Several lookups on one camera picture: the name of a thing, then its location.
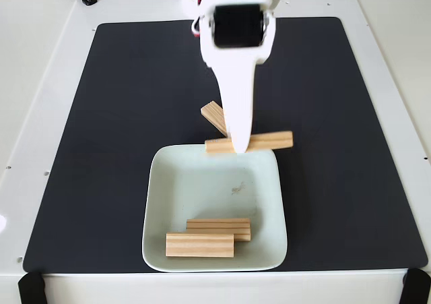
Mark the grooved wooden block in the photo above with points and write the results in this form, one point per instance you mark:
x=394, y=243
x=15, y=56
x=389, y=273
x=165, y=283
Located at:
x=272, y=140
x=213, y=115
x=198, y=245
x=232, y=226

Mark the pale green square plate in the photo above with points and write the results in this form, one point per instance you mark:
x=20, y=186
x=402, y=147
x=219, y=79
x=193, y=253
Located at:
x=202, y=182

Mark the black table mat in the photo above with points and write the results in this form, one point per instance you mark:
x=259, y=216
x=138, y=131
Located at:
x=101, y=166

